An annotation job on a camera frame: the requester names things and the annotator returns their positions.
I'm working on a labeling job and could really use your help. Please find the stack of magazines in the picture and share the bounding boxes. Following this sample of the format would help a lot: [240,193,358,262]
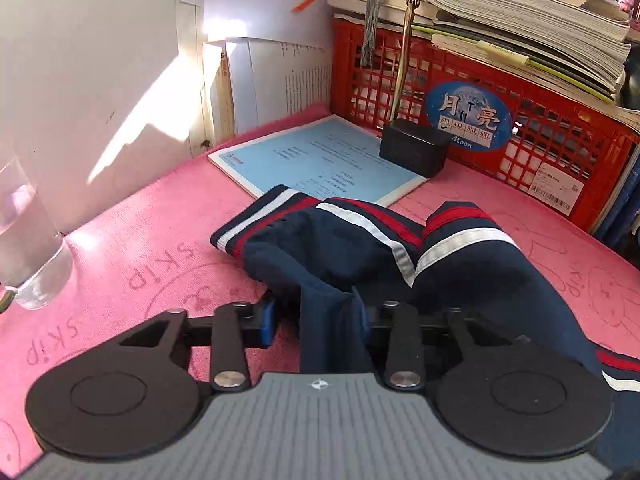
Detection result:
[327,0,640,106]

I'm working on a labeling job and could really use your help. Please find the small black box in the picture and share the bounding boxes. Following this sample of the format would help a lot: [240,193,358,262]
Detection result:
[378,120,450,179]

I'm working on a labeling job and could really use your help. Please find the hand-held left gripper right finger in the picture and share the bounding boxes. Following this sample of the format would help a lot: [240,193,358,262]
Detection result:
[356,300,501,391]

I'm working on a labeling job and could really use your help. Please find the clear water glass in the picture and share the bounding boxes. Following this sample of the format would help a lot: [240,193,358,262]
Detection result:
[0,155,75,311]

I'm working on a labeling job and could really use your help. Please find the grey knitted cord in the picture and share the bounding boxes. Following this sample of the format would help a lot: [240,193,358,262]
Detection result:
[361,0,436,68]

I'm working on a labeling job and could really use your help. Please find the navy and white jacket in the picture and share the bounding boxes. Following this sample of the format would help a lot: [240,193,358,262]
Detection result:
[210,185,640,476]

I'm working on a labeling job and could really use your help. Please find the white paper sheets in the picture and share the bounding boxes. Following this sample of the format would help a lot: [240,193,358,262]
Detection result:
[181,0,371,143]

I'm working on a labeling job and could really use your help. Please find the light blue booklet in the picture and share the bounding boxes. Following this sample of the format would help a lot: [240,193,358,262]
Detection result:
[207,114,429,207]

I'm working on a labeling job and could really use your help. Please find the olive strap with ring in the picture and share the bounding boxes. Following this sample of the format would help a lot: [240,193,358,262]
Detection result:
[390,0,421,123]

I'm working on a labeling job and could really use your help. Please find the red plastic crate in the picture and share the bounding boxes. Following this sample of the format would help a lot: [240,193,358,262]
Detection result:
[331,15,640,233]

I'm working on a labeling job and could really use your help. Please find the pink rabbit print towel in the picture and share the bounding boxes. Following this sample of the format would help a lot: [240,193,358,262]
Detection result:
[0,102,640,480]

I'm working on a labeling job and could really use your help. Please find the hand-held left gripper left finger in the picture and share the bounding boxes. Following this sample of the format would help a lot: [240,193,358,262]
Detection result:
[117,296,278,393]

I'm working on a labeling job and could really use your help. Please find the pale yellow pen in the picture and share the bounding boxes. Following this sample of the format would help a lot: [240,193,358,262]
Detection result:
[431,33,531,67]

